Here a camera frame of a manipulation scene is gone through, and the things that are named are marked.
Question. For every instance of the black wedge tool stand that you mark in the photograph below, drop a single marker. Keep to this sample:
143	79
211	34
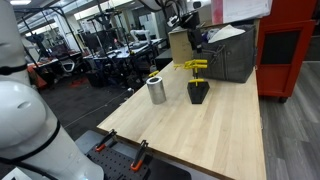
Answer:
197	93

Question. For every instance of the pink plastic sheet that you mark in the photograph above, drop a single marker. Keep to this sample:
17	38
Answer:
216	11

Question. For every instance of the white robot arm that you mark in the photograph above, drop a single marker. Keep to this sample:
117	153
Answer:
26	116

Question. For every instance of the red tool cabinet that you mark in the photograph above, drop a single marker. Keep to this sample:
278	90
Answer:
286	46

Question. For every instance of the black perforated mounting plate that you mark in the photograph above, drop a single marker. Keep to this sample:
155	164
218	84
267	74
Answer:
116	165

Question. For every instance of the white cloth in bin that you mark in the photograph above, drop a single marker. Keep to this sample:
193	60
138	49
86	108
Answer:
226	33

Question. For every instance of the white office chair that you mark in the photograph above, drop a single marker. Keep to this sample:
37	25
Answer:
67	65

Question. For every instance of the black orange bar clamp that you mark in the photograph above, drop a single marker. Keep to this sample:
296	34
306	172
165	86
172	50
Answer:
105	141
139	156

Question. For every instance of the black floor cabinet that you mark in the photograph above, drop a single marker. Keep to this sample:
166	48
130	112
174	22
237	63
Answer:
164	60

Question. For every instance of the silver cylindrical holder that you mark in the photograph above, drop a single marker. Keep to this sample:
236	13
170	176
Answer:
156	91

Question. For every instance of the white paper sheet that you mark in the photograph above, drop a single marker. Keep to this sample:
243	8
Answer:
246	10

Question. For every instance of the brown cardboard box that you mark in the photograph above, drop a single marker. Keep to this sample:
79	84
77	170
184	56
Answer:
180	46

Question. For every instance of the black robot platform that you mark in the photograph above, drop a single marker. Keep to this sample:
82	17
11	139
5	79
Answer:
166	171

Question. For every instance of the black trash bin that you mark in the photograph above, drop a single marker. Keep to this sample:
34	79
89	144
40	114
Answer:
94	79

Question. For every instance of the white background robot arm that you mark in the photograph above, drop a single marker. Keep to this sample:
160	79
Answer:
140	35

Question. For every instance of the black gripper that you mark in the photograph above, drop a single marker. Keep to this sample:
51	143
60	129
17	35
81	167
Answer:
194	35

